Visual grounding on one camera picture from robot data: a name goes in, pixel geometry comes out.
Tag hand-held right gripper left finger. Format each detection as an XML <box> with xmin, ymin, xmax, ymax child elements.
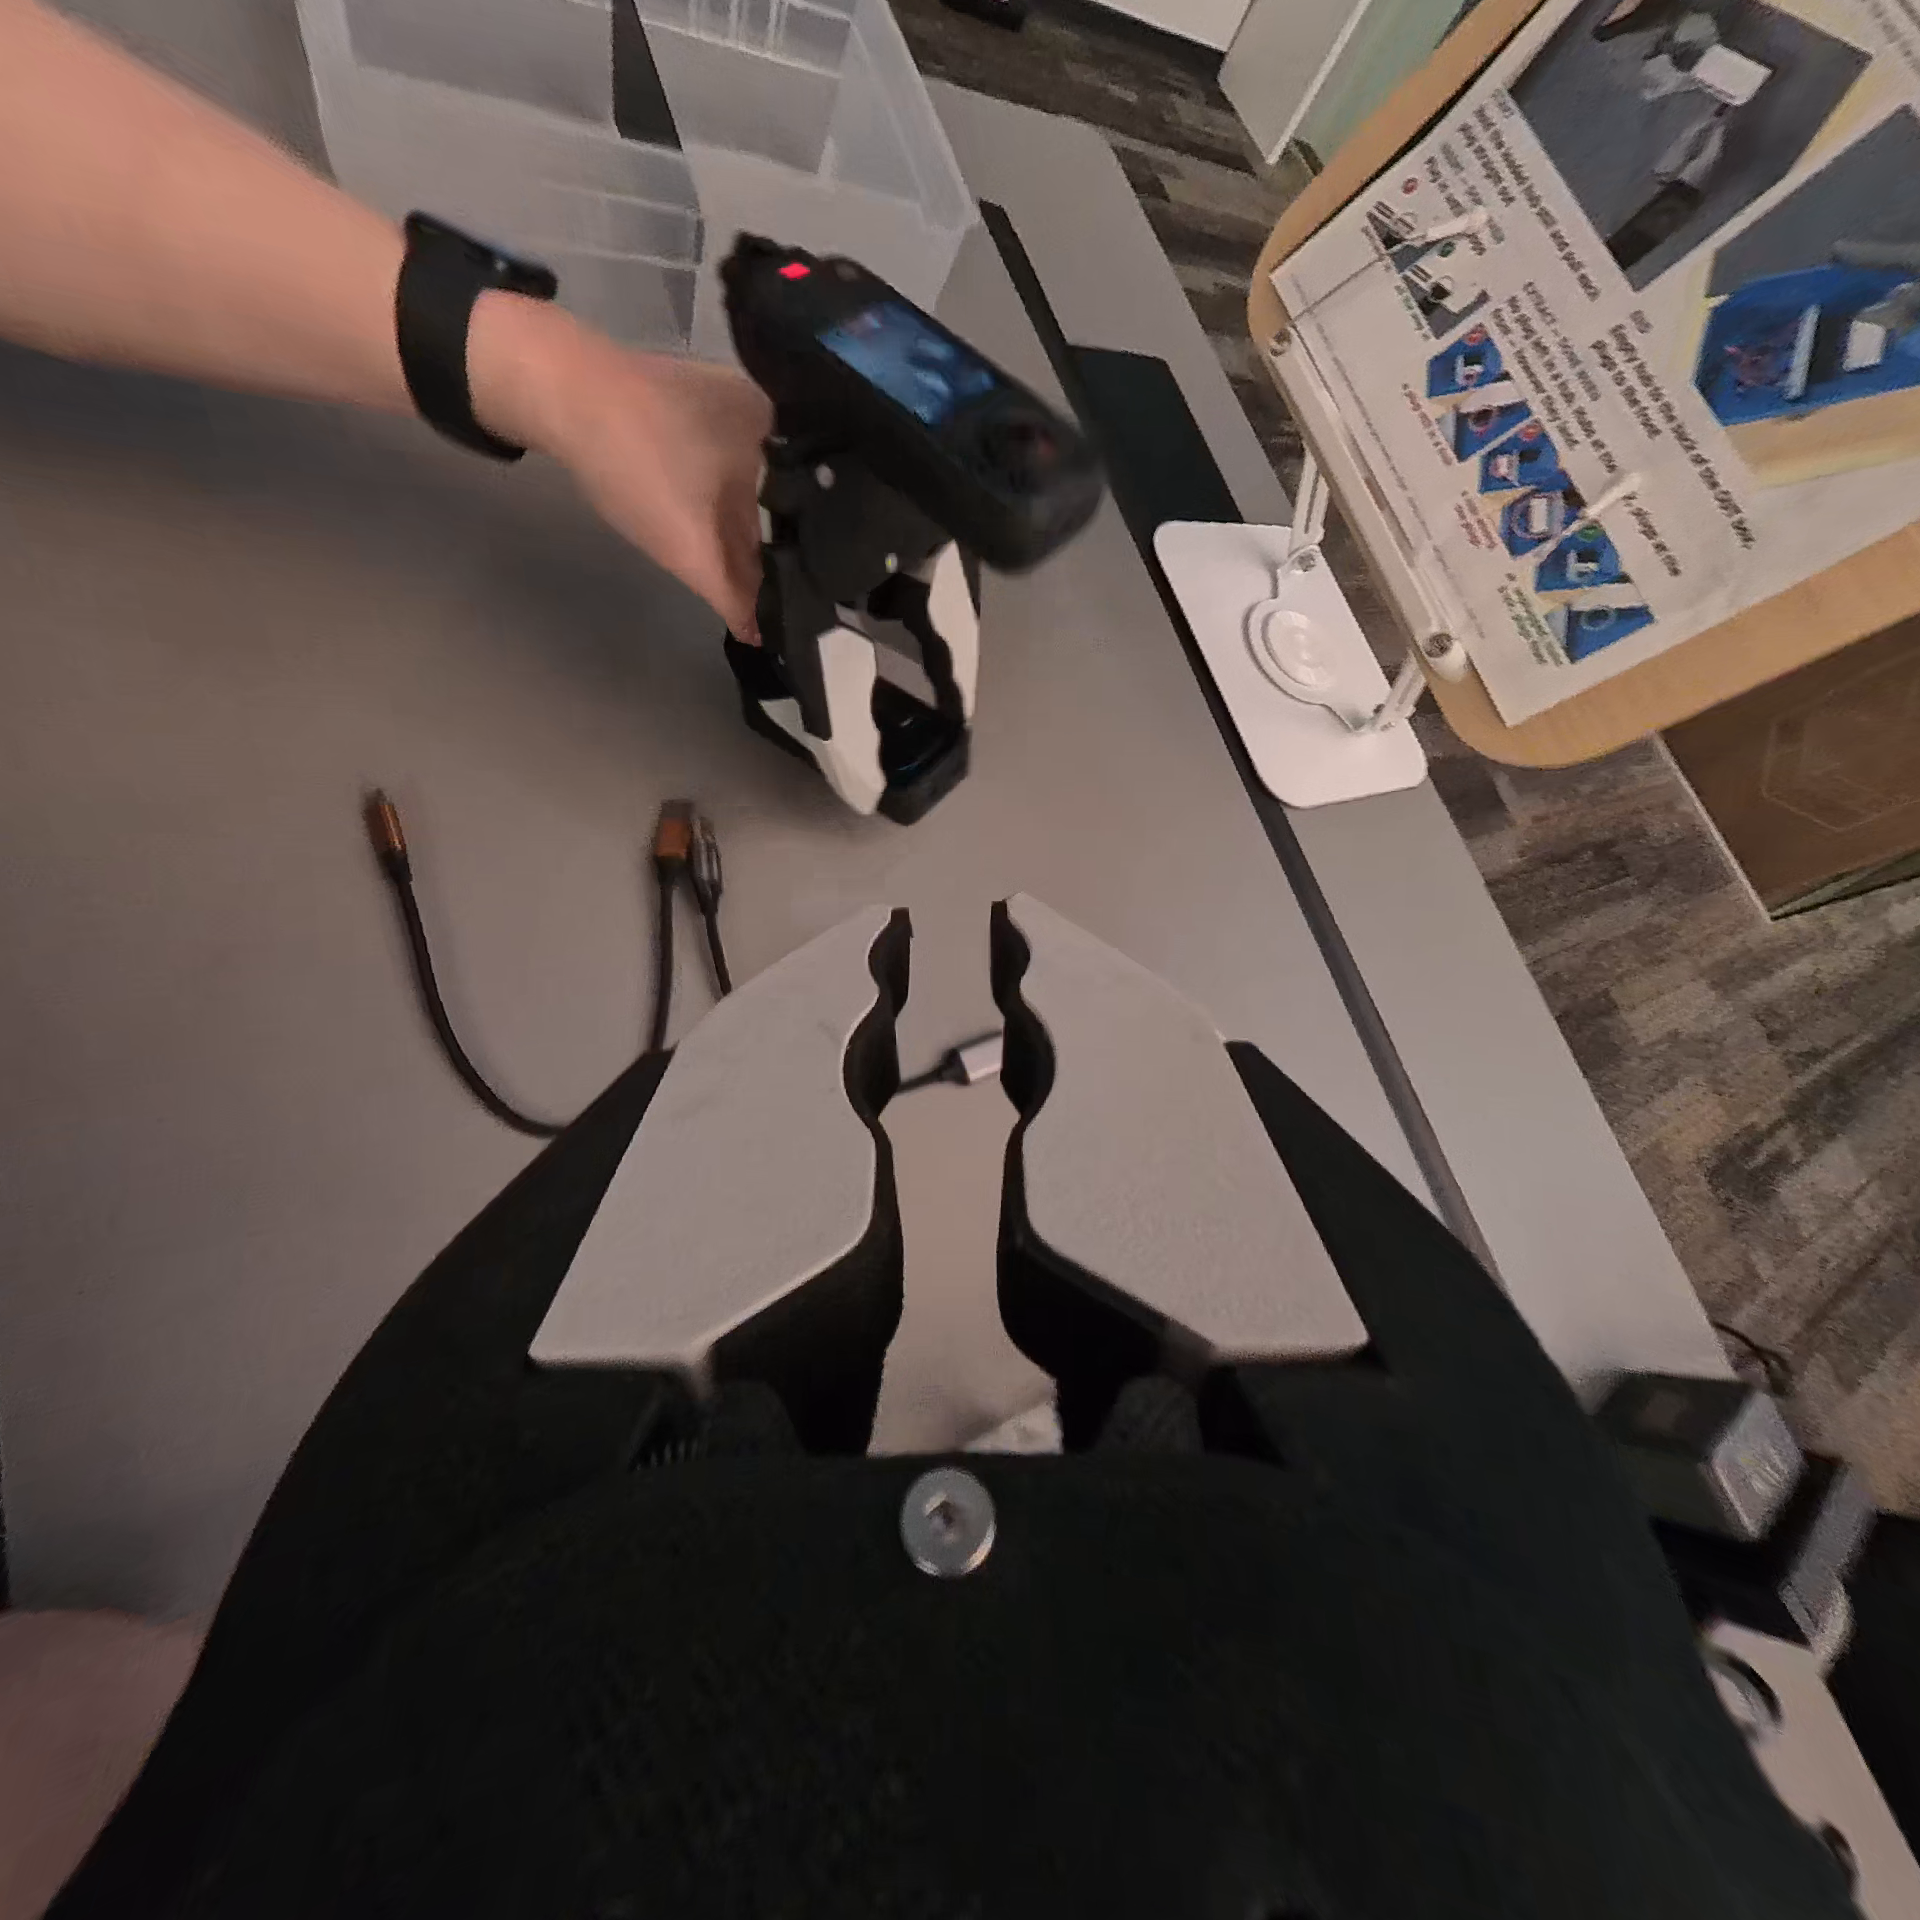
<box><xmin>531</xmin><ymin>902</ymin><xmax>913</xmax><ymax>1380</ymax></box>

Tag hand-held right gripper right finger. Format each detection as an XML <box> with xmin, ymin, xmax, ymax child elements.
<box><xmin>989</xmin><ymin>893</ymin><xmax>1369</xmax><ymax>1364</ymax></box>

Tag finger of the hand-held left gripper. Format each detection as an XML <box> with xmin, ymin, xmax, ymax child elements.
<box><xmin>781</xmin><ymin>623</ymin><xmax>890</xmax><ymax>818</ymax></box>
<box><xmin>919</xmin><ymin>539</ymin><xmax>985</xmax><ymax>761</ymax></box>

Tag grey plug usb cable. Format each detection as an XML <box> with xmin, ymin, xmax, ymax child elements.
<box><xmin>685</xmin><ymin>810</ymin><xmax>1003</xmax><ymax>1096</ymax></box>

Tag clear plastic bin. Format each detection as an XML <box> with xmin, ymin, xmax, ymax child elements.
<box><xmin>292</xmin><ymin>0</ymin><xmax>979</xmax><ymax>354</ymax></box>

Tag orange plug usb cable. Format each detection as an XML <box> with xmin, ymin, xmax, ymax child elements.
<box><xmin>363</xmin><ymin>792</ymin><xmax>701</xmax><ymax>1139</ymax></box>

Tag person's left forearm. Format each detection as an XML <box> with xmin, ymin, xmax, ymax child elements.
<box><xmin>0</xmin><ymin>0</ymin><xmax>436</xmax><ymax>412</ymax></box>

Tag person's left hand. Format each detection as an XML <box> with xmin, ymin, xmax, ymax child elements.
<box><xmin>480</xmin><ymin>316</ymin><xmax>781</xmax><ymax>645</ymax></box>

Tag instruction sheet on stand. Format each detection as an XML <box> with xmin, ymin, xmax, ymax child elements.
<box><xmin>1151</xmin><ymin>0</ymin><xmax>1920</xmax><ymax>814</ymax></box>

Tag blue smartwatch black band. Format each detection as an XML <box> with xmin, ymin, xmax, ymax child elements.
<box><xmin>395</xmin><ymin>208</ymin><xmax>558</xmax><ymax>464</ymax></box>

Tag dark bin divider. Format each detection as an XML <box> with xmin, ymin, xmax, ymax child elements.
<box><xmin>607</xmin><ymin>0</ymin><xmax>685</xmax><ymax>151</ymax></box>

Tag black power adapter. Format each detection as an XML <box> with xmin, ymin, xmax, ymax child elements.
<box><xmin>1585</xmin><ymin>1364</ymin><xmax>1877</xmax><ymax>1653</ymax></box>

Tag brown cardboard boxes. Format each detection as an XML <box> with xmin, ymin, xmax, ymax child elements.
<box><xmin>1662</xmin><ymin>614</ymin><xmax>1920</xmax><ymax>919</ymax></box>

